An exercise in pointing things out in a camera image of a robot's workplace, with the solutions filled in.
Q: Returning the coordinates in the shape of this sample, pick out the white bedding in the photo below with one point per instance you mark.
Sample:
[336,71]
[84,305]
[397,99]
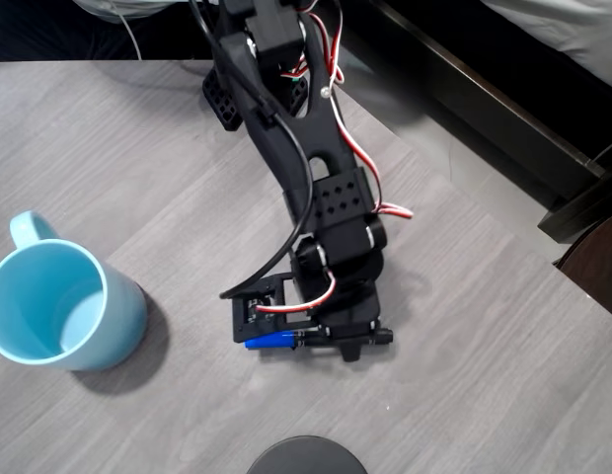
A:
[572,29]

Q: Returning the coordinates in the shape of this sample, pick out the dark brown round chair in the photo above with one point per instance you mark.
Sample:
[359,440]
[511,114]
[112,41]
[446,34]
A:
[597,266]

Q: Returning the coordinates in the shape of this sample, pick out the white cloth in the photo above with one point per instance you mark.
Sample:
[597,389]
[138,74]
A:
[138,7]

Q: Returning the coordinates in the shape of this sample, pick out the dark wooden bed frame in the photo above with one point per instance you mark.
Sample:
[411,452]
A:
[483,89]

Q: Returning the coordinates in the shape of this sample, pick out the black gripper camera mount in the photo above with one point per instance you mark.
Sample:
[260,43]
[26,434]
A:
[249,316]

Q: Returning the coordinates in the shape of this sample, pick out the black stand with round base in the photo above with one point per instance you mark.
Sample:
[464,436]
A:
[306,459]

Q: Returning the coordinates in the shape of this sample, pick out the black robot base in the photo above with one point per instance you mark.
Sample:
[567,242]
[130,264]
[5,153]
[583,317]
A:
[222,103]

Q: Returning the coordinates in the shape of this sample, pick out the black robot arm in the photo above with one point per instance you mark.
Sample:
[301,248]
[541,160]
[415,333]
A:
[286,138]

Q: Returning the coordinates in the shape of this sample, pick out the blue capped grey marker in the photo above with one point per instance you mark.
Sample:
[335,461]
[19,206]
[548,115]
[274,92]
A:
[266,340]

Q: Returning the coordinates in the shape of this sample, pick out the light blue ceramic mug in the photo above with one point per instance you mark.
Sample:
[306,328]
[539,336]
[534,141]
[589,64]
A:
[123,316]

